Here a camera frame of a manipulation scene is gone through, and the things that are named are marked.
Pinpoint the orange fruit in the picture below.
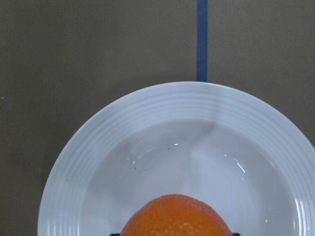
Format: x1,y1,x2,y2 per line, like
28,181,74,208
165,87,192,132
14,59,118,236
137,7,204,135
120,194,233,236

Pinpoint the white round plate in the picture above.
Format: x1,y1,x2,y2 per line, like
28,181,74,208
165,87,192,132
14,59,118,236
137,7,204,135
37,82,315,236

